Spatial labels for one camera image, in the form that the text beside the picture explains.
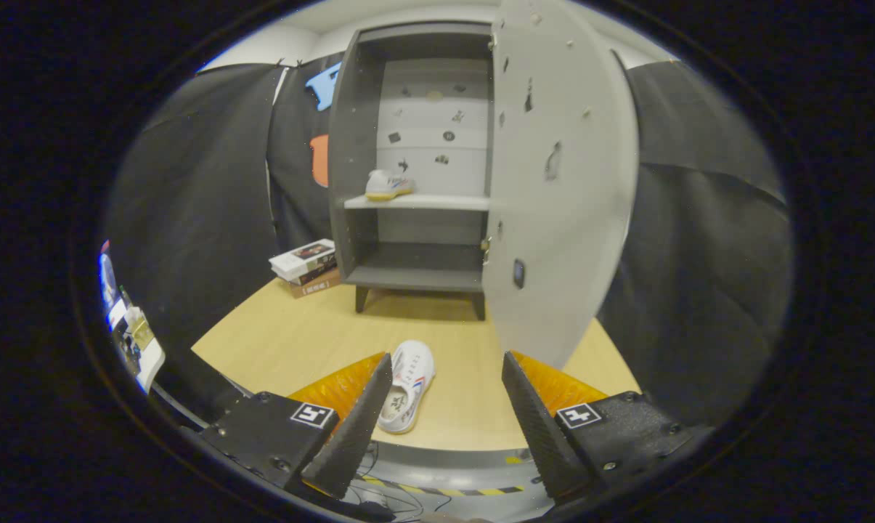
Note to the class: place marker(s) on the black book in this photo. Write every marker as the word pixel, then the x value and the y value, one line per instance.
pixel 317 274

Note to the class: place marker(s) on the white book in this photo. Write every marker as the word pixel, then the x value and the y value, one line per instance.
pixel 299 258

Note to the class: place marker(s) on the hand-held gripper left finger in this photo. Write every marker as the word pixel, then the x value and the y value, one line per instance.
pixel 357 436

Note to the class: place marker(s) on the row of small backdrop clips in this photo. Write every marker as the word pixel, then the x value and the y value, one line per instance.
pixel 280 62

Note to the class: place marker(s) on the yellow black hazard tape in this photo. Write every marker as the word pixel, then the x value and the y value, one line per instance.
pixel 444 492

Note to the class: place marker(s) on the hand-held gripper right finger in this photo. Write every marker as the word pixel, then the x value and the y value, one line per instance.
pixel 539 436

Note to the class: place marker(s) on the brown book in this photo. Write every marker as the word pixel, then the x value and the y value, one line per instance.
pixel 317 285

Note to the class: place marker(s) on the white and blue equipment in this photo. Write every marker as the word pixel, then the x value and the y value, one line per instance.
pixel 136 341

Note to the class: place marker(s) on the black backdrop cloth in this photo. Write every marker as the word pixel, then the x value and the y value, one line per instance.
pixel 190 218

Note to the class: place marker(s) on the dark grey shoe cabinet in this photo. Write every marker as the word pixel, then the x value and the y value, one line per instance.
pixel 343 145

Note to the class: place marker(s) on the white striped shoe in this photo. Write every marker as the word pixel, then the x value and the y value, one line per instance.
pixel 408 385
pixel 388 185

